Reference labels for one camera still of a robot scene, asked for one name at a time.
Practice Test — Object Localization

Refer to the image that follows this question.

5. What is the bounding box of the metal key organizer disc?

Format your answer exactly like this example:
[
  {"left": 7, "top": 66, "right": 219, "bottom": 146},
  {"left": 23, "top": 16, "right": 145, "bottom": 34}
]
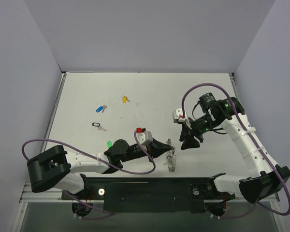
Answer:
[{"left": 166, "top": 138, "right": 176, "bottom": 172}]

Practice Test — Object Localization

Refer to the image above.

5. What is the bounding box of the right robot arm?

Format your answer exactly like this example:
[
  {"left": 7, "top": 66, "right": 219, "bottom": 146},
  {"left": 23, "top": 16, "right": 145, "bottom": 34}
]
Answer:
[{"left": 173, "top": 93, "right": 290, "bottom": 203}]

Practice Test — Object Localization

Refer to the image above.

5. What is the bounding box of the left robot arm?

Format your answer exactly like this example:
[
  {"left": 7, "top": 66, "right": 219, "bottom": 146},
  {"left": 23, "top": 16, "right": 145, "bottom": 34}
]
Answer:
[{"left": 27, "top": 139, "right": 173, "bottom": 199}]

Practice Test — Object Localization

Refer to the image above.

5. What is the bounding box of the green tag key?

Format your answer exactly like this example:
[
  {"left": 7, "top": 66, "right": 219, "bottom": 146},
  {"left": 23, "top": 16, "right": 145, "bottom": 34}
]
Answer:
[{"left": 107, "top": 141, "right": 112, "bottom": 148}]

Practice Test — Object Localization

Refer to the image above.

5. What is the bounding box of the yellow tag key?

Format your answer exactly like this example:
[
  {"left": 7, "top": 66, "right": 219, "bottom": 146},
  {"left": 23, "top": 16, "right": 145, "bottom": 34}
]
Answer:
[{"left": 122, "top": 96, "right": 130, "bottom": 103}]

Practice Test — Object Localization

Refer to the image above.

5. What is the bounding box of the blue tag key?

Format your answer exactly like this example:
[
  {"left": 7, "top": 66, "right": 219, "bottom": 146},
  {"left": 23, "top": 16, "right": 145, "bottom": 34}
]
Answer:
[{"left": 96, "top": 105, "right": 107, "bottom": 113}]

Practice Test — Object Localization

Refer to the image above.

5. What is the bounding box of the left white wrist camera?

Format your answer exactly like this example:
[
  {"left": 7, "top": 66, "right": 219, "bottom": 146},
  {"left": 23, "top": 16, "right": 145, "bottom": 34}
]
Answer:
[{"left": 136, "top": 128, "right": 153, "bottom": 146}]

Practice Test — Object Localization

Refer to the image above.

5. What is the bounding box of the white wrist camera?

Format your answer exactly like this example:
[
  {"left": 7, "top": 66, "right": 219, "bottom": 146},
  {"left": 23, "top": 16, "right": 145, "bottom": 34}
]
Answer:
[
  {"left": 136, "top": 128, "right": 153, "bottom": 146},
  {"left": 172, "top": 108, "right": 191, "bottom": 129}
]

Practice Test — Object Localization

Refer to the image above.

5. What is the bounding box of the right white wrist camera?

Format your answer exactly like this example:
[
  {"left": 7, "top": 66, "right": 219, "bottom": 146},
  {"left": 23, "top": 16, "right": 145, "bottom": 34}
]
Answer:
[{"left": 172, "top": 108, "right": 191, "bottom": 129}]

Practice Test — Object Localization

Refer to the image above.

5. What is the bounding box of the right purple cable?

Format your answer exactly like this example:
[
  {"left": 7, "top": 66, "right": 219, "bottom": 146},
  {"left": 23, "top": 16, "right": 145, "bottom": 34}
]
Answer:
[{"left": 181, "top": 83, "right": 290, "bottom": 219}]

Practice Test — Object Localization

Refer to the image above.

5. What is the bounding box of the purple cable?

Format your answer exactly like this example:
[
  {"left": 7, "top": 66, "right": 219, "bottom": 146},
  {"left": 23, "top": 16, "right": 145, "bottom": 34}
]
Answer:
[
  {"left": 181, "top": 83, "right": 290, "bottom": 219},
  {"left": 21, "top": 130, "right": 157, "bottom": 220}
]

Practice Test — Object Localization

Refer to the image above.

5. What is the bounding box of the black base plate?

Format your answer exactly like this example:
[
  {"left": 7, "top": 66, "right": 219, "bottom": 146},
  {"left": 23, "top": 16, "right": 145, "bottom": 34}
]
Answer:
[{"left": 75, "top": 177, "right": 235, "bottom": 213}]

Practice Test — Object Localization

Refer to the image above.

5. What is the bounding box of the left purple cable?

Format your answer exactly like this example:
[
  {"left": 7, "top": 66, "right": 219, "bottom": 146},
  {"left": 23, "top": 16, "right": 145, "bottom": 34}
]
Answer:
[{"left": 21, "top": 130, "right": 157, "bottom": 220}]

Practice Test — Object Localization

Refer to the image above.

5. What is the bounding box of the aluminium frame rail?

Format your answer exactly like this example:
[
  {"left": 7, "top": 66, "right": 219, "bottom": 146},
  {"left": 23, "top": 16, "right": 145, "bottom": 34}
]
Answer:
[{"left": 19, "top": 182, "right": 62, "bottom": 203}]

